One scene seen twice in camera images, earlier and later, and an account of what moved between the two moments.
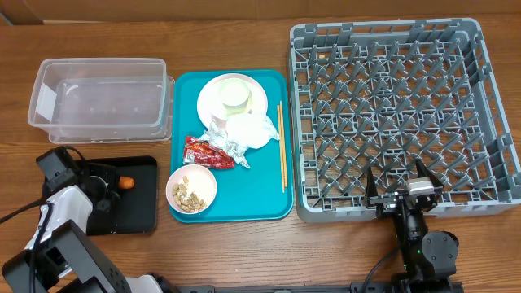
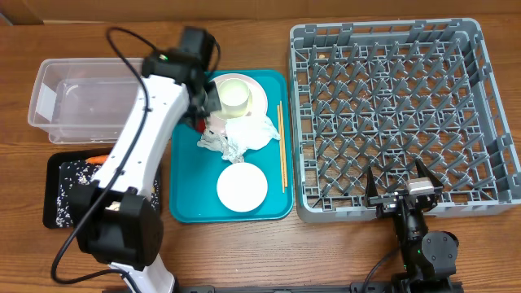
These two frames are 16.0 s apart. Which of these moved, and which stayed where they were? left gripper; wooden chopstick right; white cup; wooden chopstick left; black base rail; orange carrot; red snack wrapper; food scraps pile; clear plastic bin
Moved: food scraps pile; orange carrot; left gripper; red snack wrapper
Stayed: clear plastic bin; wooden chopstick left; white cup; wooden chopstick right; black base rail
